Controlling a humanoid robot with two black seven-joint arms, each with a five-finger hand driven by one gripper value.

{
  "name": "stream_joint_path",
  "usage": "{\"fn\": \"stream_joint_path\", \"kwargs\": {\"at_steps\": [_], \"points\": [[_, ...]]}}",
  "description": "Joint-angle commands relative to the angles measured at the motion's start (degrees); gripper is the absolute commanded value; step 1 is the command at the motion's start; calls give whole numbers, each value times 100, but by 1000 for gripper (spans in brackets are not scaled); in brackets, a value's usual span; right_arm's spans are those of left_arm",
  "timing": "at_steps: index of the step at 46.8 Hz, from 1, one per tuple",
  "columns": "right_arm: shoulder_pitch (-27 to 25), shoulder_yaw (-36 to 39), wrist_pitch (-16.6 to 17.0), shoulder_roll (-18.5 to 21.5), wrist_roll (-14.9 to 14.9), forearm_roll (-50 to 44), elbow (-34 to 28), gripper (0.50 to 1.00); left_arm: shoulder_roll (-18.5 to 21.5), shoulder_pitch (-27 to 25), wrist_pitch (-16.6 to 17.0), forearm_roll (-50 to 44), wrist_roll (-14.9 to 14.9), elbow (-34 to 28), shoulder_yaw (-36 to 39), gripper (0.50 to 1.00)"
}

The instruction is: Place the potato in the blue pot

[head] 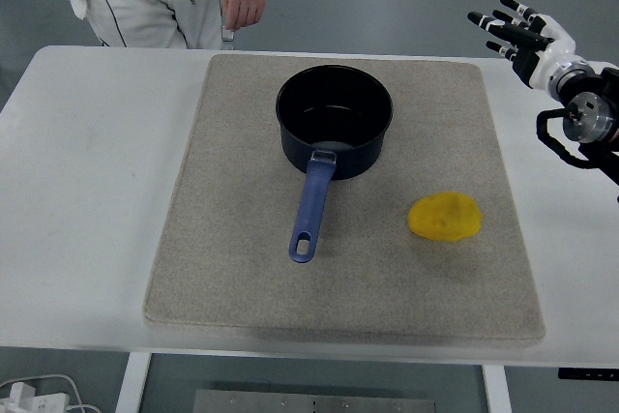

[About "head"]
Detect grey metal plate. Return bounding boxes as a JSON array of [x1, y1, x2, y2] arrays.
[[192, 389, 439, 413]]

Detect person's hand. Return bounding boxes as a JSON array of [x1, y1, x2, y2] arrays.
[[221, 0, 268, 32]]

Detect white power adapter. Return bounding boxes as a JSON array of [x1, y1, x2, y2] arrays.
[[0, 381, 72, 413]]

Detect blue pot with handle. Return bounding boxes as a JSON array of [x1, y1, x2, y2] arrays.
[[275, 64, 395, 265]]

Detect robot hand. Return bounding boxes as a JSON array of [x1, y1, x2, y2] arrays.
[[467, 0, 577, 91]]

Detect white table leg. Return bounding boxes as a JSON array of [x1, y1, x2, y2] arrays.
[[481, 363, 513, 413], [114, 352, 153, 413]]

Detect beige fabric mat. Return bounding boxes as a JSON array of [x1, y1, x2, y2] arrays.
[[142, 53, 546, 349]]

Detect black table control panel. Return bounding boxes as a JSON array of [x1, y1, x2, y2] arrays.
[[557, 367, 619, 381]]

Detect white cable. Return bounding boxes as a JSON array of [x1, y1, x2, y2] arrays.
[[0, 372, 102, 413]]

